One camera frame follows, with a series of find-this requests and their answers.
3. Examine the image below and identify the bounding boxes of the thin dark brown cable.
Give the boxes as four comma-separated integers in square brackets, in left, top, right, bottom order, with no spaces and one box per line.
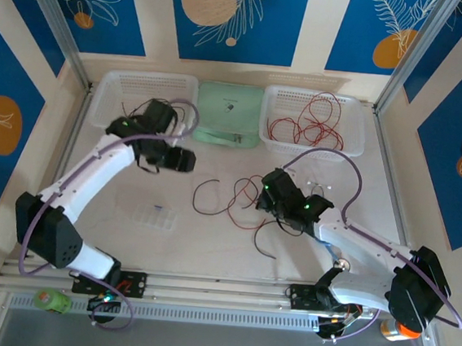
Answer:
[191,176,236,217]

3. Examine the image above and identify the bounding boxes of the thin red cable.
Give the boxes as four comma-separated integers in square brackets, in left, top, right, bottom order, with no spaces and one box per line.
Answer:
[293,90,350,152]
[266,114,325,148]
[228,172,275,231]

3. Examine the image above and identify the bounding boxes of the clear plastic organizer box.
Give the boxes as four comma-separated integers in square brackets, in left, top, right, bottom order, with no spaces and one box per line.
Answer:
[130,201,178,233]

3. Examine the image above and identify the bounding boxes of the white perforated plastic basket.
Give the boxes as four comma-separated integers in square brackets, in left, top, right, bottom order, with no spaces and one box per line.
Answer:
[256,83,372,165]
[86,65,200,144]

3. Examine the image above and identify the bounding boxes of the blue stethoscope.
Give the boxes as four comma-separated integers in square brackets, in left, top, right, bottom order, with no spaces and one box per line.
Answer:
[297,179,360,274]

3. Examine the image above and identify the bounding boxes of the orange capped jar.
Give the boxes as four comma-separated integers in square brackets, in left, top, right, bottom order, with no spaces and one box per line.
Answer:
[378,318,422,345]

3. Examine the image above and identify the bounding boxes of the green plastic bottle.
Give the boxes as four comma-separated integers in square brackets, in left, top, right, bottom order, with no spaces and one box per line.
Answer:
[33,287,73,316]

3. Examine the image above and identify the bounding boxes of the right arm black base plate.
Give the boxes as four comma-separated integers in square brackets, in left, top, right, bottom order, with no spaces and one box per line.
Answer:
[287,282,366,318]

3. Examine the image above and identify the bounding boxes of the aluminium front rail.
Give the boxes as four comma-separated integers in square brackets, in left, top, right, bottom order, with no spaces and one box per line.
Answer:
[0,251,440,335]

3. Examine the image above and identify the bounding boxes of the grey slotted cable duct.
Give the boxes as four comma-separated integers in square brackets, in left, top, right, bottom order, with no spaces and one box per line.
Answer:
[8,285,320,338]

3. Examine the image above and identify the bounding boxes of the black base controller with wires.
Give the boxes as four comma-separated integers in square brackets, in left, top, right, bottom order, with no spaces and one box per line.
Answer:
[315,312,361,344]
[85,293,122,326]

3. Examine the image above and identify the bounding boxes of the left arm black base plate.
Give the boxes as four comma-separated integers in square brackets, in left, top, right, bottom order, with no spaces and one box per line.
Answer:
[71,265,148,300]

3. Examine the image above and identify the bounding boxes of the aluminium frame post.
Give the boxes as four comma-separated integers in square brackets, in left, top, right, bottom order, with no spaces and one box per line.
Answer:
[8,0,100,92]
[373,0,462,121]

